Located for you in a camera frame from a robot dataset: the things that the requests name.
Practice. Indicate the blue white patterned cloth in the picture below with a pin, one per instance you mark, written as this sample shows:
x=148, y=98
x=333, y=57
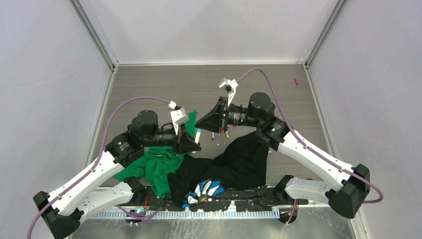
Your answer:
x=203, y=191

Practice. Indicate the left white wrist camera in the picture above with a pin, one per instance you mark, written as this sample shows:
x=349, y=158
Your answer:
x=178, y=116

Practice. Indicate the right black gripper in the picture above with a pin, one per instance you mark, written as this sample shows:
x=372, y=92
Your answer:
x=214, y=120

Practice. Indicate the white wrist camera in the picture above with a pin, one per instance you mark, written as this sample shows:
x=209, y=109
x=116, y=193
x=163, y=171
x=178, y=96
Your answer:
x=178, y=116
x=230, y=86

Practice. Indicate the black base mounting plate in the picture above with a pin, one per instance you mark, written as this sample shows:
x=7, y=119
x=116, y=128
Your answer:
x=251, y=200

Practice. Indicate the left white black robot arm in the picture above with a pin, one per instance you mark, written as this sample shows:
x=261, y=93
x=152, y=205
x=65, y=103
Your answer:
x=66, y=208

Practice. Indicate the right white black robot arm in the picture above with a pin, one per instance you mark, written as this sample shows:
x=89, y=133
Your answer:
x=340, y=186

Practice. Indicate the green cloth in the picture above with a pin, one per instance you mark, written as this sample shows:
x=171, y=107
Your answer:
x=147, y=150

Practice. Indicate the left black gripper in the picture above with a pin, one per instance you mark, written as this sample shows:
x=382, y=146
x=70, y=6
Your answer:
x=185, y=143

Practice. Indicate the black cloth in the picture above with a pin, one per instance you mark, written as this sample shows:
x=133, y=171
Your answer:
x=241, y=166

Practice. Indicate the aluminium front rail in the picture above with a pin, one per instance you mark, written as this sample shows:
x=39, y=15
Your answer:
x=174, y=214

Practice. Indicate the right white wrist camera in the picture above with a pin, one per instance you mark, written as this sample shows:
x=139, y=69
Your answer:
x=230, y=86

